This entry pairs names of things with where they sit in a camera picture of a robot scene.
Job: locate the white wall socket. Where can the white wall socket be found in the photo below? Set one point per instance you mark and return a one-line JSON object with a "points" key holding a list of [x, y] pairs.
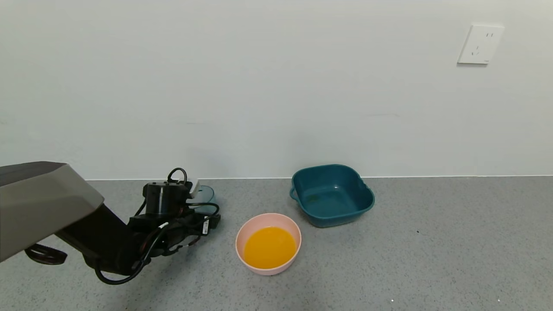
{"points": [[480, 45]]}

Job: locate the orange liquid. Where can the orange liquid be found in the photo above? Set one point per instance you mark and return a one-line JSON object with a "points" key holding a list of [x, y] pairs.
{"points": [[270, 248]]}

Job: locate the pink bowl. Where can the pink bowl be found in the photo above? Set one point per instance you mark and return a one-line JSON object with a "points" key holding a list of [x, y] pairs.
{"points": [[248, 229]]}

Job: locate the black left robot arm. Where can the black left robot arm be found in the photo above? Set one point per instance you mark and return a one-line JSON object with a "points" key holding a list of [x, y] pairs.
{"points": [[43, 203]]}

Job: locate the clear plastic measuring cup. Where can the clear plastic measuring cup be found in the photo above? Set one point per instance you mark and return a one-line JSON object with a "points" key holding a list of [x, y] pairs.
{"points": [[205, 193]]}

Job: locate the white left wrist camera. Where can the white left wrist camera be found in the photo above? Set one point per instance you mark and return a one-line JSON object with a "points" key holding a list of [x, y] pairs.
{"points": [[194, 187]]}

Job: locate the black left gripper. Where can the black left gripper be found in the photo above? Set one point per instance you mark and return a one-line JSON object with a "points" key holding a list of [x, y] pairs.
{"points": [[207, 225]]}

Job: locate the teal square plastic basin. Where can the teal square plastic basin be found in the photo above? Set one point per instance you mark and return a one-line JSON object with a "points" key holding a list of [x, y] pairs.
{"points": [[332, 198]]}

